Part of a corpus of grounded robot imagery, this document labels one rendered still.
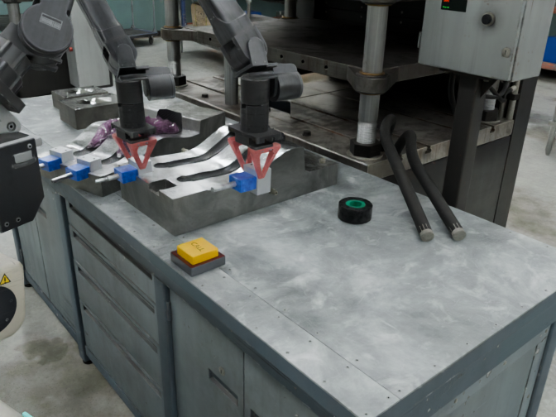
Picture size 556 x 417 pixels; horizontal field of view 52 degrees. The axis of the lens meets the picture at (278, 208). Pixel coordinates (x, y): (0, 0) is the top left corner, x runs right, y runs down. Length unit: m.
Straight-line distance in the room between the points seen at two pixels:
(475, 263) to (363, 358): 0.41
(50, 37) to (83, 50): 4.75
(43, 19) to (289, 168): 0.68
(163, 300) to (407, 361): 0.65
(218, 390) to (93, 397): 0.83
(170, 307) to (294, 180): 0.43
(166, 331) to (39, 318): 1.15
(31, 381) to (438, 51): 1.70
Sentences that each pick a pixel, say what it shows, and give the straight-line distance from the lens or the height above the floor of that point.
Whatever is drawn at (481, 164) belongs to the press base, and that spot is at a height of 0.64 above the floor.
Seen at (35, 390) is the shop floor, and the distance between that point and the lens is 2.18.
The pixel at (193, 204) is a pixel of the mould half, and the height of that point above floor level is 0.86.
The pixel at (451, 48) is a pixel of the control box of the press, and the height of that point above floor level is 1.13.
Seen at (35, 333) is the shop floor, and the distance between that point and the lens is 2.44.
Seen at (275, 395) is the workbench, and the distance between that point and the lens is 1.12.
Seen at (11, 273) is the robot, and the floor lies 0.78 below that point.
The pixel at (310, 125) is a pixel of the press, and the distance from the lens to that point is 2.11.
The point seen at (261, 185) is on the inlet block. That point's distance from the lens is 1.19.
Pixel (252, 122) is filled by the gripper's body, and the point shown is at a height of 1.07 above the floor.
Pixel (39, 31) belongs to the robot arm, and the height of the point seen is 1.26.
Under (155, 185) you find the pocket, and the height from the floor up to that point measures 0.88.
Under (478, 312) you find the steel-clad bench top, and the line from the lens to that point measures 1.09.
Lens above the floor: 1.39
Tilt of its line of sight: 25 degrees down
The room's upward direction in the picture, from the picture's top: 1 degrees clockwise
